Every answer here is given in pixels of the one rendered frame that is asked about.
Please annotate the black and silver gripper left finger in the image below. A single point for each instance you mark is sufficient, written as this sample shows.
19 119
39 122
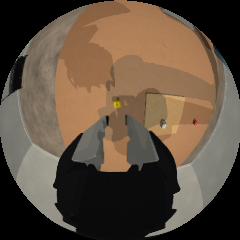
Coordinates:
84 150

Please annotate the yellow die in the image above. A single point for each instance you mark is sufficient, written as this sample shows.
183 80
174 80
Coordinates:
117 103

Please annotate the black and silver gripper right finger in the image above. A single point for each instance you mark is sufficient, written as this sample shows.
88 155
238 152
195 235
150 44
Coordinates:
146 150

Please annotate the white die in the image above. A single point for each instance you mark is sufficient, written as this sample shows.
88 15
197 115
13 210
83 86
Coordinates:
163 125

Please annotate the tan square mat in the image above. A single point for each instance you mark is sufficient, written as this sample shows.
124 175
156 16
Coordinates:
166 108

